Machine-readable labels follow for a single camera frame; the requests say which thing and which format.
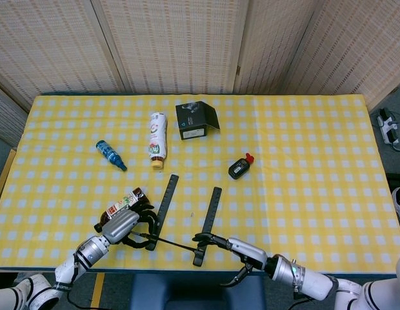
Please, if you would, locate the white drink bottle yellow cap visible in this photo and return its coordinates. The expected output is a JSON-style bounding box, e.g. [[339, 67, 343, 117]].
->
[[148, 112, 168, 170]]

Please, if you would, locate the small black bottle red cap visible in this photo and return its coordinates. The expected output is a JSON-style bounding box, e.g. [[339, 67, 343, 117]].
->
[[228, 152, 255, 179]]

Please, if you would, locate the woven folding screen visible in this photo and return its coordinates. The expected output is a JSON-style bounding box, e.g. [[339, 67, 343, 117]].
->
[[0, 0, 400, 146]]

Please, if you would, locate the brown tea bottle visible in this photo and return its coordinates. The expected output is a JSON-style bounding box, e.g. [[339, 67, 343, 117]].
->
[[94, 187, 155, 233]]

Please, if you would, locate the black folding laptop stand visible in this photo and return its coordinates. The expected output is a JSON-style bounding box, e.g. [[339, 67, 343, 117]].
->
[[145, 174, 223, 267]]

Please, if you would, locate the white power strip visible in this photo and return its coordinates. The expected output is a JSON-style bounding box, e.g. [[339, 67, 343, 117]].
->
[[376, 108, 400, 145]]

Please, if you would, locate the yellow wooden plank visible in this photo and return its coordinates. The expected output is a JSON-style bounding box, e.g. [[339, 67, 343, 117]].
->
[[0, 148, 17, 200]]

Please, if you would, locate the yellow white checkered tablecloth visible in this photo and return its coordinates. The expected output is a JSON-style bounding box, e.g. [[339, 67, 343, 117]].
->
[[0, 94, 400, 274]]

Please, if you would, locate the small blue bottle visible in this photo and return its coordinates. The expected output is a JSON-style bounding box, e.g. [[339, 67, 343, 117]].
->
[[95, 139, 128, 171]]

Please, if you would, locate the blue chair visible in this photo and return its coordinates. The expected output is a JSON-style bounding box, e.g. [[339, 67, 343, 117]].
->
[[129, 274, 267, 310]]

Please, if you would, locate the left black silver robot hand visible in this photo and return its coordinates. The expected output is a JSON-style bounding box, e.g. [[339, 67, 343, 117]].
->
[[102, 202, 159, 249]]

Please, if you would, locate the black cardboard box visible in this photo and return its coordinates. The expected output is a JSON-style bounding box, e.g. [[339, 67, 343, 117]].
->
[[175, 100, 221, 141]]

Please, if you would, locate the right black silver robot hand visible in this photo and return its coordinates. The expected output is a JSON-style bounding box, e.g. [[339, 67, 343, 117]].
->
[[192, 232, 269, 287]]

